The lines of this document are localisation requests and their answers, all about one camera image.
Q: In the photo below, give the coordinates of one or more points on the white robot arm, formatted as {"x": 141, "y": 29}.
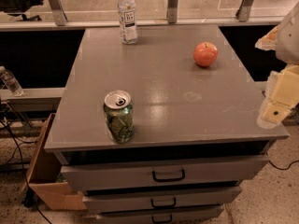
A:
{"x": 287, "y": 49}

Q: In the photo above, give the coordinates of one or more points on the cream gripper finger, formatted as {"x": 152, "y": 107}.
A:
{"x": 281, "y": 97}
{"x": 268, "y": 41}

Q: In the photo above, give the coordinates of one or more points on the metal window frame rail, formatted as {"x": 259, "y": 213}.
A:
{"x": 79, "y": 14}

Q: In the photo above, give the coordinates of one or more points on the green soda can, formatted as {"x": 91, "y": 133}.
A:
{"x": 118, "y": 109}

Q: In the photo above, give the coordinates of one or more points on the grey drawer cabinet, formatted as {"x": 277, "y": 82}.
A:
{"x": 180, "y": 110}

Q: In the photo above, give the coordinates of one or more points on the small water bottle on ledge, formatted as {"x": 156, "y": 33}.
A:
{"x": 11, "y": 82}

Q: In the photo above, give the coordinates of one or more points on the grey drawer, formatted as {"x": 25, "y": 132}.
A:
{"x": 143, "y": 174}
{"x": 160, "y": 216}
{"x": 161, "y": 199}

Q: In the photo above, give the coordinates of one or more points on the cardboard box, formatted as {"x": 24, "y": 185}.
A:
{"x": 42, "y": 177}

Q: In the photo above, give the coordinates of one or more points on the middle grey drawer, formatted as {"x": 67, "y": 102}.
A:
{"x": 161, "y": 199}

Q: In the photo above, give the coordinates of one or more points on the clear water bottle on table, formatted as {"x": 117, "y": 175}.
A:
{"x": 127, "y": 18}

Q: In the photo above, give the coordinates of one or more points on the bottom grey drawer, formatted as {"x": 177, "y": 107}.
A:
{"x": 160, "y": 216}

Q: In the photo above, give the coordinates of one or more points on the top grey drawer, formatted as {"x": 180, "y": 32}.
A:
{"x": 143, "y": 174}

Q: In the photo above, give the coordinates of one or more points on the red apple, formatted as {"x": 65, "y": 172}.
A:
{"x": 205, "y": 54}

